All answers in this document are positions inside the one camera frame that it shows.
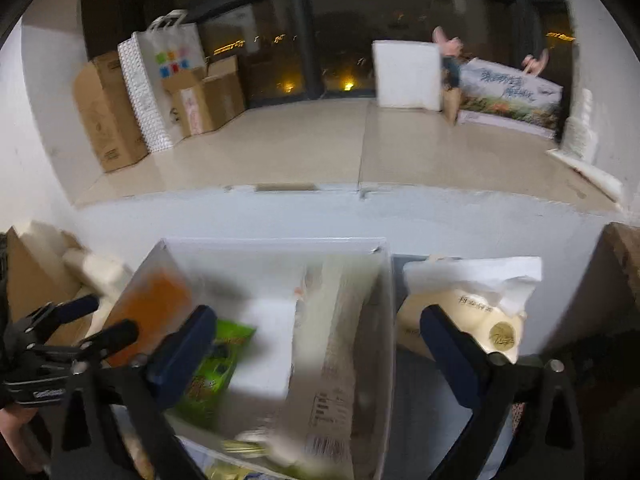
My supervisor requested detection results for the white spray bottle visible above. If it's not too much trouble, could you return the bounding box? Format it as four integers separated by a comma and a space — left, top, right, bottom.
561, 88, 599, 164

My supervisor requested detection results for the green snack packet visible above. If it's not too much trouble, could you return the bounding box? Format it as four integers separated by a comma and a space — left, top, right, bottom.
174, 318, 256, 429

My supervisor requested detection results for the white cardboard storage box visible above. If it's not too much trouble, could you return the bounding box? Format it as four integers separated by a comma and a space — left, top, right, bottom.
122, 238, 395, 479

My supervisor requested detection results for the cream tissue pack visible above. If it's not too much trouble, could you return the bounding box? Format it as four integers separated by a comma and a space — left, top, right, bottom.
396, 257, 542, 363

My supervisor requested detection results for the tall brown cardboard box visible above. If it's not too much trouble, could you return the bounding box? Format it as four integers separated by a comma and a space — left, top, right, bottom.
73, 51, 149, 172

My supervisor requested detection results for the small open cardboard box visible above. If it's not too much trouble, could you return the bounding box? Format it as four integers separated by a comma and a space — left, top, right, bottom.
163, 55, 245, 138

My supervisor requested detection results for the brown cardboard sheet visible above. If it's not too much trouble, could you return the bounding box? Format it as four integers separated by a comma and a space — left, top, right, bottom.
6, 221, 90, 322

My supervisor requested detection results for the orange snack packet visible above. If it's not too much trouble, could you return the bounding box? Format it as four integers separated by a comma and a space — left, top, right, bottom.
104, 270, 194, 367

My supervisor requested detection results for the blue table cloth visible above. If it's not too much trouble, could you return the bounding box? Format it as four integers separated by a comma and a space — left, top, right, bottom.
389, 253, 522, 480

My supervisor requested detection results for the white foam box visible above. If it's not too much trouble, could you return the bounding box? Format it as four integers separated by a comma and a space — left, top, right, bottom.
372, 40, 442, 112

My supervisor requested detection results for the white dotted paper bag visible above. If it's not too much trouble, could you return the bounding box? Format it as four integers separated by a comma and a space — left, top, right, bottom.
117, 10, 205, 153

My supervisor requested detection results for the person's left hand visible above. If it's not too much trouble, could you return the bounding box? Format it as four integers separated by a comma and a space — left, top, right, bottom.
1, 404, 46, 474

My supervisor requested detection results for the printed landscape carton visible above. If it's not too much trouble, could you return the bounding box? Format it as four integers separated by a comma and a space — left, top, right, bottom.
458, 58, 563, 139

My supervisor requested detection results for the white long snack bag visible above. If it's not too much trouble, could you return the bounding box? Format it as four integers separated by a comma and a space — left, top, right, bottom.
268, 254, 382, 479

